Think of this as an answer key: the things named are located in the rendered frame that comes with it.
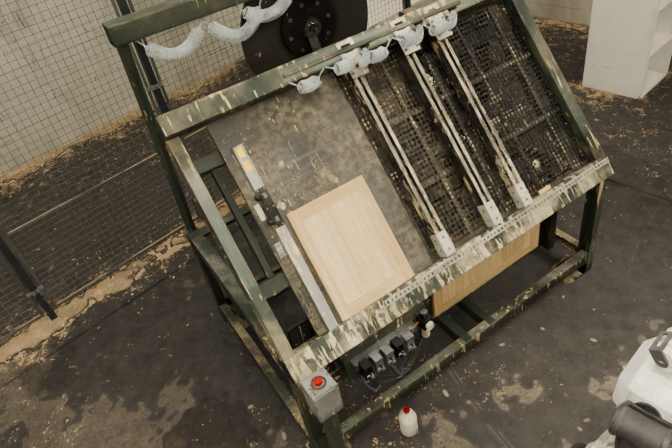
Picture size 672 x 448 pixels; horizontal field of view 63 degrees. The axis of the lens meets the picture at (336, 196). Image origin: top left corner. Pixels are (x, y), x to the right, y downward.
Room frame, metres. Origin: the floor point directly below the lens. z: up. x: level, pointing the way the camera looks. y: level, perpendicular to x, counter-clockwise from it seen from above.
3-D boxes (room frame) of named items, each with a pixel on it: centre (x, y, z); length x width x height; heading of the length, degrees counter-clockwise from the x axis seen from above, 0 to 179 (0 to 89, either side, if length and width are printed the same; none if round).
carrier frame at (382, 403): (2.59, -0.32, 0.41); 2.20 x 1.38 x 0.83; 117
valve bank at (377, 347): (1.62, -0.14, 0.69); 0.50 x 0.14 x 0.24; 117
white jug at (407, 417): (1.61, -0.15, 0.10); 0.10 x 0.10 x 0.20
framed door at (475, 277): (2.34, -0.84, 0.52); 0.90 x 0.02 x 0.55; 117
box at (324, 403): (1.36, 0.22, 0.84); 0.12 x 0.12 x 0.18; 27
